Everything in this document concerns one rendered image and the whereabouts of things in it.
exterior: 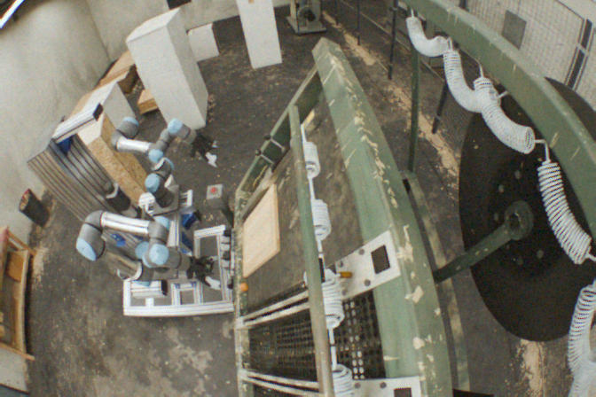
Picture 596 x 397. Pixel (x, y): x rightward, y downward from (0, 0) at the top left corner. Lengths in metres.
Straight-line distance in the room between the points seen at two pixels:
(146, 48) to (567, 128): 3.63
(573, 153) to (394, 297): 0.49
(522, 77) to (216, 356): 2.71
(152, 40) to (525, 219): 3.57
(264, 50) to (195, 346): 4.69
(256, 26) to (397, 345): 4.78
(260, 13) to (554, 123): 4.59
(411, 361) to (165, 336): 2.58
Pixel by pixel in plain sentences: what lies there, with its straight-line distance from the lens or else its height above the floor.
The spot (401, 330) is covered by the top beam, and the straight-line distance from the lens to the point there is 0.54.
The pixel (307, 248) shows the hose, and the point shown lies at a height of 1.94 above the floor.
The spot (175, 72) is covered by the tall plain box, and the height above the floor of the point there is 1.06.
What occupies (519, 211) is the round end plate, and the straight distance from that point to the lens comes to 0.78.
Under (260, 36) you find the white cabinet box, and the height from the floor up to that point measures 0.65.
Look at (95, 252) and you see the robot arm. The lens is 1.32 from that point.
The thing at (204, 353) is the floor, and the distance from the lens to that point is 2.67.
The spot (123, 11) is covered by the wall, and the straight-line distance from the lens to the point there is 9.98.
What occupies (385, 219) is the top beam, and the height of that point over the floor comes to 1.91.
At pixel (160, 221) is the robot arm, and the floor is 1.58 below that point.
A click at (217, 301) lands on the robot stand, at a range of 2.40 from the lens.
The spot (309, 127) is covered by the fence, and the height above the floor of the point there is 1.62.
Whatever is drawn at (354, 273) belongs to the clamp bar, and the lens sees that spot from 0.62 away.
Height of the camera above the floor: 2.41
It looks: 52 degrees down
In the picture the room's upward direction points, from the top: 10 degrees counter-clockwise
